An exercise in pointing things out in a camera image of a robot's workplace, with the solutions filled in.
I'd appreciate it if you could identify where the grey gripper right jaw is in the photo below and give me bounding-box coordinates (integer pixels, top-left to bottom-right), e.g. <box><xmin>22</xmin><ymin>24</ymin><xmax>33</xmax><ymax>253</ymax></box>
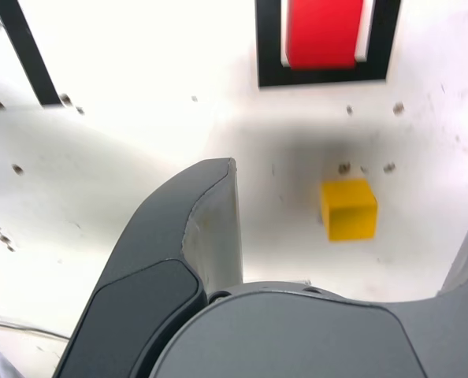
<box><xmin>150</xmin><ymin>213</ymin><xmax>468</xmax><ymax>378</ymax></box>

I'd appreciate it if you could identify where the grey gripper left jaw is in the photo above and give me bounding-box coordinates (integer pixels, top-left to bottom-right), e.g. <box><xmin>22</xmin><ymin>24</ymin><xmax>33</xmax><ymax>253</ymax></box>
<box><xmin>52</xmin><ymin>156</ymin><xmax>246</xmax><ymax>378</ymax></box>

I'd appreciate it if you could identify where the yellow cube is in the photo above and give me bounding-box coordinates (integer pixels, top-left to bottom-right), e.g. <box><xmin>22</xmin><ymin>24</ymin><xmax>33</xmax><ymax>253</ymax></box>
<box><xmin>321</xmin><ymin>178</ymin><xmax>379</xmax><ymax>242</ymax></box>

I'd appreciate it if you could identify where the red cube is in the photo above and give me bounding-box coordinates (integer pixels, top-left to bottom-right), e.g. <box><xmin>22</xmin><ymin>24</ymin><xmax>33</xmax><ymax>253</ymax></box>
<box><xmin>284</xmin><ymin>0</ymin><xmax>366</xmax><ymax>72</ymax></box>

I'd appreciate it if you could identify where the black tape square outline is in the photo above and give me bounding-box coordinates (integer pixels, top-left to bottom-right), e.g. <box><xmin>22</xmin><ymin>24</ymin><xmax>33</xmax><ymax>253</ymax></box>
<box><xmin>254</xmin><ymin>0</ymin><xmax>403</xmax><ymax>88</ymax></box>

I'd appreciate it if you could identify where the black tape strip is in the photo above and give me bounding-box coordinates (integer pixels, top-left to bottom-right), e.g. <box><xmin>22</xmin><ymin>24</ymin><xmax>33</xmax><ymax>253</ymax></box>
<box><xmin>0</xmin><ymin>0</ymin><xmax>64</xmax><ymax>107</ymax></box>

